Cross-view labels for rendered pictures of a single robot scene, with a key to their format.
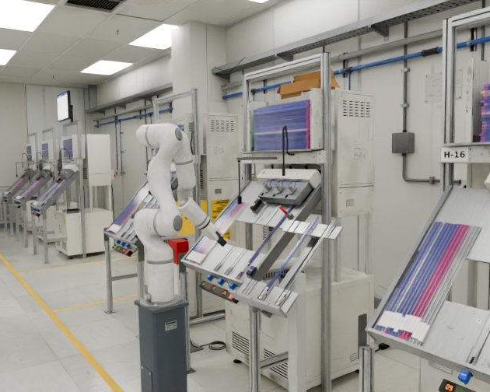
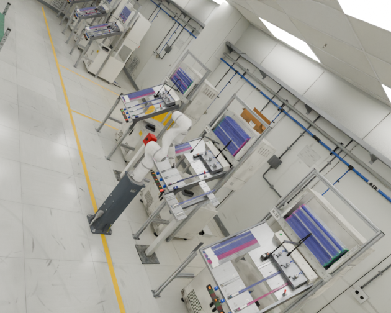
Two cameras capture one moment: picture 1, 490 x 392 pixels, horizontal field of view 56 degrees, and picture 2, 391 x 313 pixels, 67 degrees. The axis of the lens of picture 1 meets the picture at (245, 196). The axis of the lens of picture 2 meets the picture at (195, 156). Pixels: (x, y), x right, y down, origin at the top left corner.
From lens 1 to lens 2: 1.15 m
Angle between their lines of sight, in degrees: 16
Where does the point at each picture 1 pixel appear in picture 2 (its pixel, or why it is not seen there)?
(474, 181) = (274, 223)
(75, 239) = (96, 65)
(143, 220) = (151, 148)
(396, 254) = (234, 199)
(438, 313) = (224, 263)
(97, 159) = (136, 33)
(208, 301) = not seen: hidden behind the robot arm
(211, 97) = (215, 54)
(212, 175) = (187, 112)
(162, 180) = (169, 140)
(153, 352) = (120, 195)
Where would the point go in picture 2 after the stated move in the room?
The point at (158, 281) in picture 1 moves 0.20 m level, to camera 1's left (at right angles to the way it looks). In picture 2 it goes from (140, 172) to (123, 161)
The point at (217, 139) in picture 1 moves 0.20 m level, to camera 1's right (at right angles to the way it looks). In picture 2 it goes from (202, 97) to (212, 106)
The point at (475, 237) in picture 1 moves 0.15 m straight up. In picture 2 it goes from (256, 248) to (267, 237)
